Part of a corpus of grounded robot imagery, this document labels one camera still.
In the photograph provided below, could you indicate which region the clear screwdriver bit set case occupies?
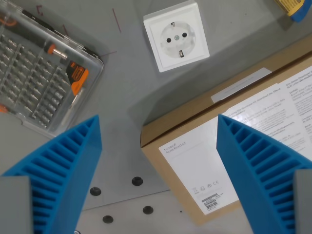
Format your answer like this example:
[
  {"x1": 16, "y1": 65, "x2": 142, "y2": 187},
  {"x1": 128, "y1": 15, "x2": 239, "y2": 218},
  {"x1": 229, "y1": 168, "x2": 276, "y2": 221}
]
[{"x1": 0, "y1": 0, "x2": 105, "y2": 139}]

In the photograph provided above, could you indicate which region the black orange screwdriver handle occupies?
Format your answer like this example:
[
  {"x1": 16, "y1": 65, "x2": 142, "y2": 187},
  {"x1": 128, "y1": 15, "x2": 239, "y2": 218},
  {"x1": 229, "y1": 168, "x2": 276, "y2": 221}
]
[{"x1": 14, "y1": 6, "x2": 68, "y2": 60}]

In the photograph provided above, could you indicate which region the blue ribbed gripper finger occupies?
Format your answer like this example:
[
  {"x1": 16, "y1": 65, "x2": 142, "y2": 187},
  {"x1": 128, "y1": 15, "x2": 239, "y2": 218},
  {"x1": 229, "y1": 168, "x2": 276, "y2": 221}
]
[
  {"x1": 215, "y1": 114, "x2": 312, "y2": 234},
  {"x1": 0, "y1": 114, "x2": 102, "y2": 234}
]

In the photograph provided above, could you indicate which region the yellow blue tool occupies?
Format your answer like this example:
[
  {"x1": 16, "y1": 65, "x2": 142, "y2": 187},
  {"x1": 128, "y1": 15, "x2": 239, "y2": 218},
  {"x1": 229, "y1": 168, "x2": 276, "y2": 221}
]
[{"x1": 272, "y1": 0, "x2": 312, "y2": 23}]

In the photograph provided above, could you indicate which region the brown cardboard Kinect box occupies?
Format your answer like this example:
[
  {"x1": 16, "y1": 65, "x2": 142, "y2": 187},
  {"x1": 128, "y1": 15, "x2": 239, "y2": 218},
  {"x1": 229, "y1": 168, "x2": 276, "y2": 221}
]
[{"x1": 140, "y1": 33, "x2": 312, "y2": 226}]

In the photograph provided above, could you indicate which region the white wall socket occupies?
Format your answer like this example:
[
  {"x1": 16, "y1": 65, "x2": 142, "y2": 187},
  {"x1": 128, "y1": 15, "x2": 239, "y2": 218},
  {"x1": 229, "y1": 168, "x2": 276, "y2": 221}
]
[{"x1": 143, "y1": 0, "x2": 210, "y2": 73}]

